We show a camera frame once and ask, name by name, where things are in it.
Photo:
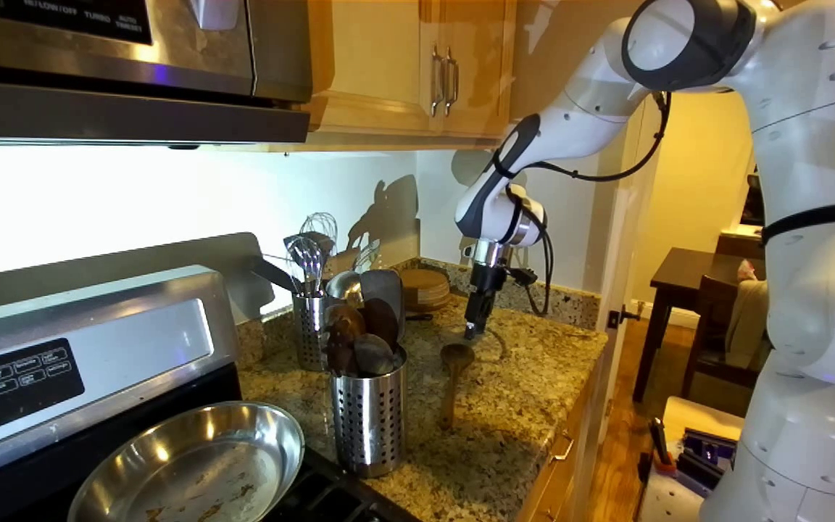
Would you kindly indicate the small black cast iron skillet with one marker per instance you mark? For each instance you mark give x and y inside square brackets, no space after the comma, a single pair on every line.
[377,295]

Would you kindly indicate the beige armchair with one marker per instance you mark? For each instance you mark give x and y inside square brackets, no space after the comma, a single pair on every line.
[749,309]

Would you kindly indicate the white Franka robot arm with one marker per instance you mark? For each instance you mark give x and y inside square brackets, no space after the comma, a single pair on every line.
[811,270]

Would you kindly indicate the stainless over-range microwave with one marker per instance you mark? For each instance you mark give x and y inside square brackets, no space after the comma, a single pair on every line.
[98,58]

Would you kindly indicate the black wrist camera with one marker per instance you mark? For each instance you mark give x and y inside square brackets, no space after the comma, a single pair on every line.
[523,276]

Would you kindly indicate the black plastic spoon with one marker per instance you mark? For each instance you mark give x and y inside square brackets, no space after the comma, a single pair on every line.
[381,321]

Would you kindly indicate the wooden wall cabinets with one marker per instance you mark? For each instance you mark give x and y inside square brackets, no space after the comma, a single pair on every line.
[377,67]

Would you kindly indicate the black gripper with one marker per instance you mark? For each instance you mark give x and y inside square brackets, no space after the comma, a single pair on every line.
[484,290]

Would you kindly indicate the white box with items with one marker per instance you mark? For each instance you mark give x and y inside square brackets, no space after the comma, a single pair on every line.
[688,474]

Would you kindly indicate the stainless steel gas stove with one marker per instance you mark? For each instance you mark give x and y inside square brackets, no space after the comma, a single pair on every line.
[78,357]

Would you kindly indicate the perforated steel holder, metal utensils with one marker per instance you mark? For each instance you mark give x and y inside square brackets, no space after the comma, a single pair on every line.
[311,334]

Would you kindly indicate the dark wooden side table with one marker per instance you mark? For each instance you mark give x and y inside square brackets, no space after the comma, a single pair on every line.
[678,276]

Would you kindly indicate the wooden base cabinet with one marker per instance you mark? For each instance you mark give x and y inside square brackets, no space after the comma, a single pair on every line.
[571,425]

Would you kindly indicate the perforated steel holder, black utensils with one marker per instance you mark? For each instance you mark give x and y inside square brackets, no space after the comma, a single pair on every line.
[365,422]

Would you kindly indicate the stack of round wooden boards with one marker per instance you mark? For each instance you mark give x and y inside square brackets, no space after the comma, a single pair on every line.
[423,289]

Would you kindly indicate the brown wooden spoon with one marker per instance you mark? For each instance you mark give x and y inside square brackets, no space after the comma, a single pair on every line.
[456,357]

